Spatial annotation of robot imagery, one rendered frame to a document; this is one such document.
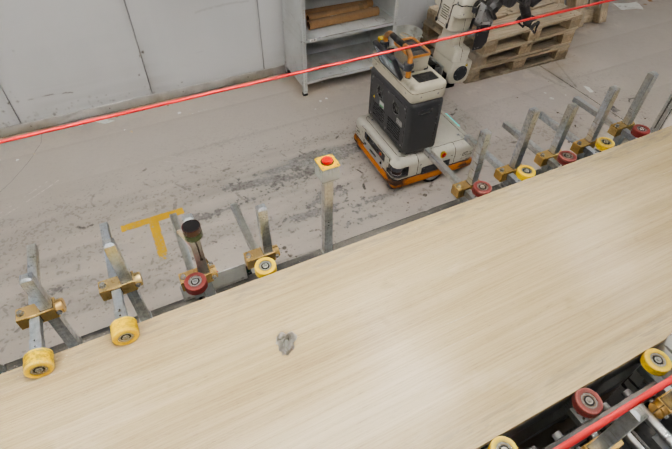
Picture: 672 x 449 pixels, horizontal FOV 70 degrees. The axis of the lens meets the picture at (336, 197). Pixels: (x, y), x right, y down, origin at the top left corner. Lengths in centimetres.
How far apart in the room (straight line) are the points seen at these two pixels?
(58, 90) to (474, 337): 359
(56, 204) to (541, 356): 309
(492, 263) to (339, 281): 58
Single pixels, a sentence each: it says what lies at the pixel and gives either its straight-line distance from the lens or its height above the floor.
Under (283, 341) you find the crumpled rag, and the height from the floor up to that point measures 91.
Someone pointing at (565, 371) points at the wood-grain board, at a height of 90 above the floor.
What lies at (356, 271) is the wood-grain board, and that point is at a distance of 178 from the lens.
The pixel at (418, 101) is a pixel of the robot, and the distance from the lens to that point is 299.
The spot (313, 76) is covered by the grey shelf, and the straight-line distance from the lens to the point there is 432.
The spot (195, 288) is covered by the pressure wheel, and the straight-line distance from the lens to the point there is 179.
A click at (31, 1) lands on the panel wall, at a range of 407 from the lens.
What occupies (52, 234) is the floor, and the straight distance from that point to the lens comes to 354.
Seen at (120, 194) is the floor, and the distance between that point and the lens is 362.
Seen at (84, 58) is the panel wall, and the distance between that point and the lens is 423.
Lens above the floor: 233
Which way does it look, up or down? 45 degrees down
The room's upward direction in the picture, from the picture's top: 1 degrees clockwise
